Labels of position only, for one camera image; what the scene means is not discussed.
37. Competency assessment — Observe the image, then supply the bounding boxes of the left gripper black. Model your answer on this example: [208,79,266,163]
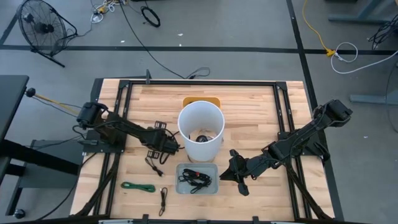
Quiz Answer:
[147,120,180,159]

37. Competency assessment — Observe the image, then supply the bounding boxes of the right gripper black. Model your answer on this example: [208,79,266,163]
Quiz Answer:
[219,149,262,197]

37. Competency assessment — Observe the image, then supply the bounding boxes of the black cable red connector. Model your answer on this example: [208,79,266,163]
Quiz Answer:
[159,151,175,165]

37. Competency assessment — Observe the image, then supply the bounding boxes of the light grey plastic bin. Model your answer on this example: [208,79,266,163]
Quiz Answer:
[175,162,220,196]

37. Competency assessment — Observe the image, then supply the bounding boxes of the white cylindrical bucket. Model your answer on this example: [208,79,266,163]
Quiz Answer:
[177,100,226,164]

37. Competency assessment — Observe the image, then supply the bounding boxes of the yellow plastic bin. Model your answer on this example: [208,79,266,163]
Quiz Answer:
[182,96,222,110]

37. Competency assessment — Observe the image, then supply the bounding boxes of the grey floor plate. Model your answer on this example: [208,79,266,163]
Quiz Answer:
[18,139,86,189]

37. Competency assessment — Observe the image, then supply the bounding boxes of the yellow rod black knob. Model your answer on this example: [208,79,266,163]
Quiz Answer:
[25,88,81,115]

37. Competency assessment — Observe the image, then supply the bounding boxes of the grey desk foot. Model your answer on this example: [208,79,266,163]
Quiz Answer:
[349,93,398,106]

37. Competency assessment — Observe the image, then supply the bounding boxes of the black desk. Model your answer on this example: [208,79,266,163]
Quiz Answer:
[0,74,85,215]

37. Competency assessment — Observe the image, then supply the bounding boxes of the black floor fan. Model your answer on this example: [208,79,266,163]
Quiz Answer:
[17,0,78,68]

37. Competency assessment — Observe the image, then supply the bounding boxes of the black USB cable red tie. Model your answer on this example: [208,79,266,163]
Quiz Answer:
[182,169,212,183]

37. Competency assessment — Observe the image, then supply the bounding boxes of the green braided USB cable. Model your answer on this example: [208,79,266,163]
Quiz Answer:
[120,181,156,194]

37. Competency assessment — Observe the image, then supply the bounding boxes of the black aluminium rig frame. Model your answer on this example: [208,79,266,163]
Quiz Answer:
[74,77,335,223]

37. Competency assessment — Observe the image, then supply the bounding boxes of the grey looped cable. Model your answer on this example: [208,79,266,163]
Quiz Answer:
[185,66,211,80]

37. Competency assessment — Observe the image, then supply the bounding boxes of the long black floor cable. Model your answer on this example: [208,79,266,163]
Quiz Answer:
[119,0,187,79]

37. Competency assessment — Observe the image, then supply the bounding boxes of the black coiled cable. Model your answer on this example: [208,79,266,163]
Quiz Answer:
[141,6,162,28]

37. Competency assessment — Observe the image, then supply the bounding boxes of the white cable bundle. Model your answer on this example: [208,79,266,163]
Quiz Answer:
[90,1,118,24]

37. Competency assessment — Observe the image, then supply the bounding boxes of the white floor cable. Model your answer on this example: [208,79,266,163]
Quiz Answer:
[330,41,398,75]

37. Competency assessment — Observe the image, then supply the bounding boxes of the yellow extension cord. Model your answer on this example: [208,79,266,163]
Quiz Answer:
[302,0,337,57]

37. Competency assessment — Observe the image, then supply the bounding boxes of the grey desk leg frame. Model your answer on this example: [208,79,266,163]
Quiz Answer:
[325,0,396,26]

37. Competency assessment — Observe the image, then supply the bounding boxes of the black cable bundle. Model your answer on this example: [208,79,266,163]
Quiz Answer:
[368,18,398,50]

